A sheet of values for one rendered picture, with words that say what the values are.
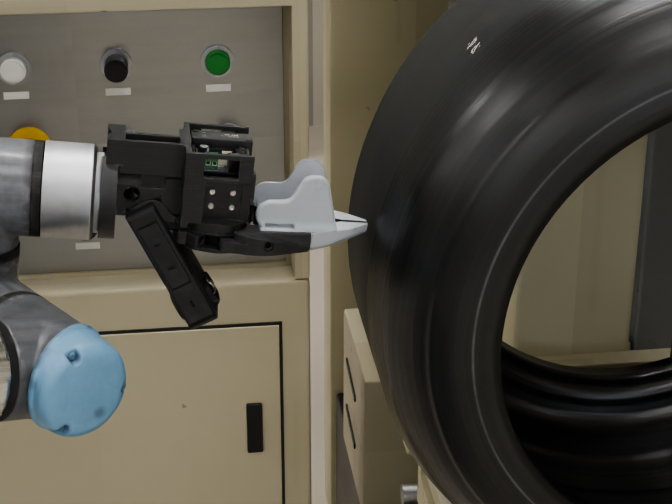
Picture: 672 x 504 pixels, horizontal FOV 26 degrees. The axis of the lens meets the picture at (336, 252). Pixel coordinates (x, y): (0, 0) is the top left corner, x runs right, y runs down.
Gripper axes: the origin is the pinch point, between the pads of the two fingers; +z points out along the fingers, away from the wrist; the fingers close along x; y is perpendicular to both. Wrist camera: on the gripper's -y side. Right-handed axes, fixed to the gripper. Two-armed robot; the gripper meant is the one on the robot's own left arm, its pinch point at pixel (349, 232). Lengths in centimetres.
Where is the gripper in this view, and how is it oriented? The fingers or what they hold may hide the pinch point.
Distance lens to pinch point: 117.1
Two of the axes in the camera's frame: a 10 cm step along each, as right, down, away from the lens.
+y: 1.2, -9.1, -4.0
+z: 9.9, 0.6, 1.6
